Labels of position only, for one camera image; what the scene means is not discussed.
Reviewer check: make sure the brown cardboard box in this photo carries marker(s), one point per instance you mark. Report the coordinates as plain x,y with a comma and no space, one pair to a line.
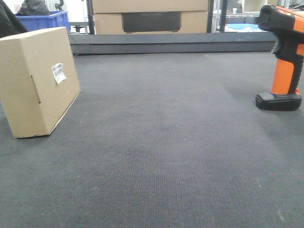
33,102

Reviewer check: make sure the large cardboard box lower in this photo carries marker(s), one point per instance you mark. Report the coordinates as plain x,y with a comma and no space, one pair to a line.
151,22

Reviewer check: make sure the large cardboard box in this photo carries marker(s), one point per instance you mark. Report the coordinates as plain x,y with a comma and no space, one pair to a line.
122,6
151,22

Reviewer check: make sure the large cardboard box upper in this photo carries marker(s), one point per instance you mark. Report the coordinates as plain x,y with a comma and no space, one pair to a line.
122,6

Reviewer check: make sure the white barcode label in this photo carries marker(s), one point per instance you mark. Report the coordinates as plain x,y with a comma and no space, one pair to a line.
58,73

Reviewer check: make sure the light blue tray background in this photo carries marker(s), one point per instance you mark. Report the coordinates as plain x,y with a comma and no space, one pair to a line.
242,28

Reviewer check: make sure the blue plastic crate background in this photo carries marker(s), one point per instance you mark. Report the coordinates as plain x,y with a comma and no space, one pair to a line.
55,19

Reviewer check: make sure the black bag in crate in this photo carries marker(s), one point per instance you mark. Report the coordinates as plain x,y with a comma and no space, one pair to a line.
33,8

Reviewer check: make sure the orange black barcode scanner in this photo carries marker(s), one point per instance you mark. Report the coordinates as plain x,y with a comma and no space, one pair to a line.
288,27

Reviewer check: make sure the grey conveyor rail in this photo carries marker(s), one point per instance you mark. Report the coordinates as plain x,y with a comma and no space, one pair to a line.
172,43

